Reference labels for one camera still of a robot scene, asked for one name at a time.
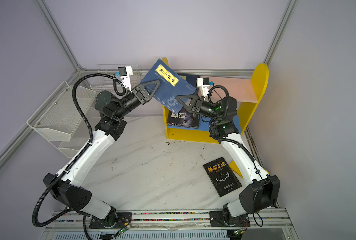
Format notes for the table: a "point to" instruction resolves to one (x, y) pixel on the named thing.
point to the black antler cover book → (222, 176)
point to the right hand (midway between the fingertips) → (175, 101)
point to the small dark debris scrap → (168, 142)
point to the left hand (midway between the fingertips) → (159, 82)
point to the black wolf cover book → (184, 118)
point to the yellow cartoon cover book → (233, 167)
